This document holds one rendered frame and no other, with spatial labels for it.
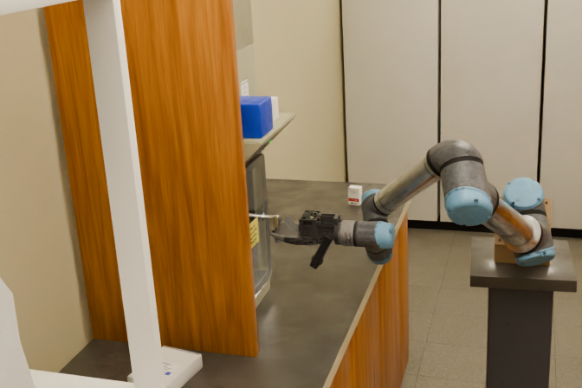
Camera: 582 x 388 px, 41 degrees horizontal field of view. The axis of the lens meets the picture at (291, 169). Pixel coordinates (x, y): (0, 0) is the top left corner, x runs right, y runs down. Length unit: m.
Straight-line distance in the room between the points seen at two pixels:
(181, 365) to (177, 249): 0.29
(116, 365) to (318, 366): 0.54
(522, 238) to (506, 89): 2.76
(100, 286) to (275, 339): 0.51
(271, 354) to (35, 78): 0.94
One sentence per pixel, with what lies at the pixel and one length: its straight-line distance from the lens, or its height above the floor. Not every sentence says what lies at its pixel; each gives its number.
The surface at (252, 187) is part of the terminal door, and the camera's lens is 2.23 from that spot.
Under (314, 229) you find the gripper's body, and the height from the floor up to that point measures 1.18.
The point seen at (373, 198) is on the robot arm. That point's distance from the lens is 2.35.
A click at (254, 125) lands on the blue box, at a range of 1.99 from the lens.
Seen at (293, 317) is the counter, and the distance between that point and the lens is 2.31.
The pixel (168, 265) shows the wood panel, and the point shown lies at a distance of 2.10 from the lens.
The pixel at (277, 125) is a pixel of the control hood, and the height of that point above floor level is 1.51.
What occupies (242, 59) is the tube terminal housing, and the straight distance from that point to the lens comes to 2.17.
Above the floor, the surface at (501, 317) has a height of 0.77.
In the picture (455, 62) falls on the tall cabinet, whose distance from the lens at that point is 4.99.
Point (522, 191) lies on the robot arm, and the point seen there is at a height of 1.22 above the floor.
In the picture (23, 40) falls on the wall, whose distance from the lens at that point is 2.04.
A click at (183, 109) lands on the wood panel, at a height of 1.61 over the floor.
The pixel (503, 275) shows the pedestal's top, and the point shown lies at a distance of 2.56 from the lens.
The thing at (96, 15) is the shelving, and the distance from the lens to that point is 1.08.
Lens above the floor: 2.04
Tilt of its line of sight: 18 degrees down
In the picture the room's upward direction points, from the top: 3 degrees counter-clockwise
